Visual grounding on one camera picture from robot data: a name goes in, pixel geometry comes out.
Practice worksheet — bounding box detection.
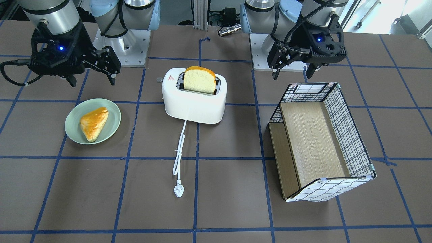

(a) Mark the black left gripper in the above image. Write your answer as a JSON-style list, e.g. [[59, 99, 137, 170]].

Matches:
[[267, 14, 347, 80]]

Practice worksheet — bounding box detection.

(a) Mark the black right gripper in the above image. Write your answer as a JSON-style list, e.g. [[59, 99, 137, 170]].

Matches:
[[28, 21, 121, 87]]

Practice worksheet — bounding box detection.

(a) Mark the white toaster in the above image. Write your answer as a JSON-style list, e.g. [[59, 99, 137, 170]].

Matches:
[[162, 67, 228, 124]]

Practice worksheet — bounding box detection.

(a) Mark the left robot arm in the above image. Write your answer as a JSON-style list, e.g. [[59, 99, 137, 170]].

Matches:
[[240, 0, 348, 80]]

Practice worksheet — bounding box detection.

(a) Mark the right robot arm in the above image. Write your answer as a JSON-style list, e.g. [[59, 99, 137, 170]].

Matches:
[[1, 0, 160, 87]]

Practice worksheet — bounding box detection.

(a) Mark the toast slice in toaster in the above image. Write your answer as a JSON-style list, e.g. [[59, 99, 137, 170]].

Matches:
[[183, 66, 216, 95]]

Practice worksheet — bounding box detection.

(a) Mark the triangular bread on plate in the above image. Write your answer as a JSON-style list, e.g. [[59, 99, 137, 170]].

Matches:
[[80, 107, 109, 142]]

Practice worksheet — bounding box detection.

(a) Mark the green plate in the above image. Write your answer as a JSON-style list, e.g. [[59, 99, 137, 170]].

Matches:
[[65, 98, 122, 144]]

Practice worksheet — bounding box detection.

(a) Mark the silver cylinder on table edge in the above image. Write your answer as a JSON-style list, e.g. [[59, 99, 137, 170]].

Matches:
[[218, 24, 242, 37]]

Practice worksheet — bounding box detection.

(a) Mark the black power adapter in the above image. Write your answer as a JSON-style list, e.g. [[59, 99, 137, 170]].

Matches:
[[221, 7, 237, 25]]

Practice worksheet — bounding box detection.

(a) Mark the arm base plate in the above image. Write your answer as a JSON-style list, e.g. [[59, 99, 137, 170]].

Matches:
[[93, 29, 152, 67], [249, 34, 308, 72]]

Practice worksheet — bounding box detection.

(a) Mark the wire basket with wooden shelf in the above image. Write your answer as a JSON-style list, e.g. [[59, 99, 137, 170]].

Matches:
[[268, 83, 377, 203]]

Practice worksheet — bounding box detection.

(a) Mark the aluminium frame post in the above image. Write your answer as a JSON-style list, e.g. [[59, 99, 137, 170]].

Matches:
[[192, 0, 209, 31]]

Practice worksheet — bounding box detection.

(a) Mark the white toaster power cord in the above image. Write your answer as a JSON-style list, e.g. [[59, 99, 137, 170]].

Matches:
[[173, 120, 187, 198]]

